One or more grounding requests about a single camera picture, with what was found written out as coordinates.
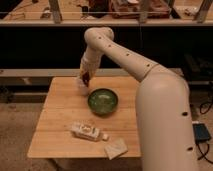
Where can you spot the green ceramic bowl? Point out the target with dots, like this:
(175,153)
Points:
(102,101)

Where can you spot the clear plastic bottle lying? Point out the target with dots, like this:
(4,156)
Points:
(88,132)

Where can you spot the red chili pepper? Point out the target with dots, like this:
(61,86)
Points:
(86,79)

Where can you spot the wooden table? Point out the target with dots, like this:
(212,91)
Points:
(64,105)

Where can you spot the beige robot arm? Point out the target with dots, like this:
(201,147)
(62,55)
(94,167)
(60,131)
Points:
(163,113)

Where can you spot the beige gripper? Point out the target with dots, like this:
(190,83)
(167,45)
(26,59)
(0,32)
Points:
(89,65)

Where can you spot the white ceramic cup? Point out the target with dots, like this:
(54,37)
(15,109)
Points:
(82,88)

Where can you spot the background workbench shelf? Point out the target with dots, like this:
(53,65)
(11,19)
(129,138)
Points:
(107,12)

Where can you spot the black foot pedal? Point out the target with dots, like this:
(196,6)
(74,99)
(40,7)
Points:
(201,133)

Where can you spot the beige sponge block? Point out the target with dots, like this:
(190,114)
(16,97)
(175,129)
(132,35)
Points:
(115,149)

